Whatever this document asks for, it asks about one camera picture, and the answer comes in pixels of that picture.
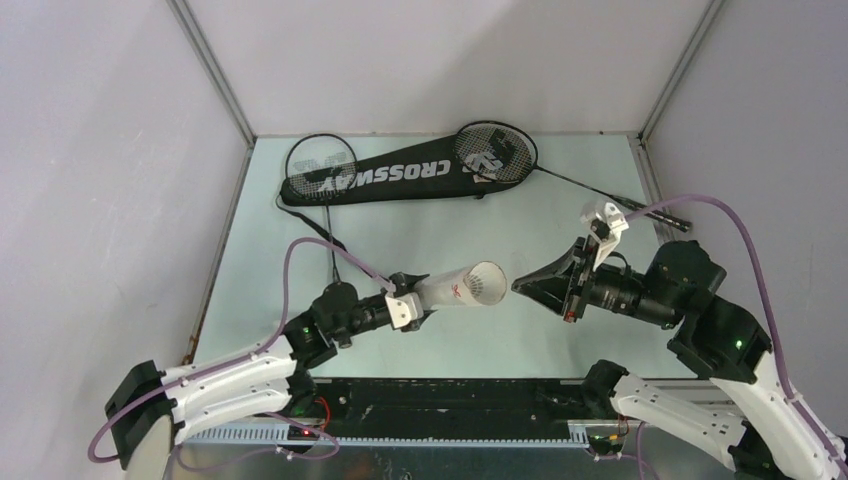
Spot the white shuttlecock tube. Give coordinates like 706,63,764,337
412,261,508,310

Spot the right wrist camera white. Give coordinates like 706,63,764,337
580,200,629,271

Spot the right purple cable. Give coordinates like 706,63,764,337
625,193,848,458

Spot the badminton racket black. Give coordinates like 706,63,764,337
280,133,358,246
453,119,693,234

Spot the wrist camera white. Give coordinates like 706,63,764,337
580,200,629,271
385,292,424,332

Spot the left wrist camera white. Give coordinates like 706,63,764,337
385,292,424,332

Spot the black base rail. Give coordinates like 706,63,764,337
283,378,620,443

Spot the black bag strap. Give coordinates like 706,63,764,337
274,193,379,277

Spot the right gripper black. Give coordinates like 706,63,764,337
508,232,678,325

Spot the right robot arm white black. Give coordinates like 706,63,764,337
512,237,847,479

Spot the black racket bag crossway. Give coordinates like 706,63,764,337
279,133,520,206

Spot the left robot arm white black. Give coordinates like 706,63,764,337
104,273,435,474

